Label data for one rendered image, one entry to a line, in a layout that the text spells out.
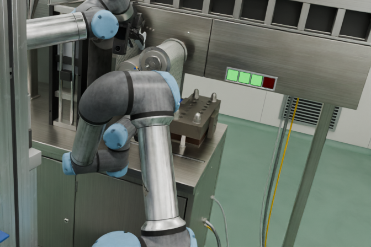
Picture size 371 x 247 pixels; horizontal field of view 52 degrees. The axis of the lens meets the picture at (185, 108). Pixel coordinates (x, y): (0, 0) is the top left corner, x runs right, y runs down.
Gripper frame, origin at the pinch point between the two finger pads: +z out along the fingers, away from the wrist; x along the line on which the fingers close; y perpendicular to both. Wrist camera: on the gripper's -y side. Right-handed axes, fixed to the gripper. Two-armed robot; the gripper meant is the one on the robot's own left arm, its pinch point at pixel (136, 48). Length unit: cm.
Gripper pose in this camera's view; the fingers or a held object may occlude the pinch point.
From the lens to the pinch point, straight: 148.2
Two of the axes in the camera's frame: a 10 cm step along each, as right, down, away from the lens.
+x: -9.5, -2.2, 2.3
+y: 2.9, -9.1, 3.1
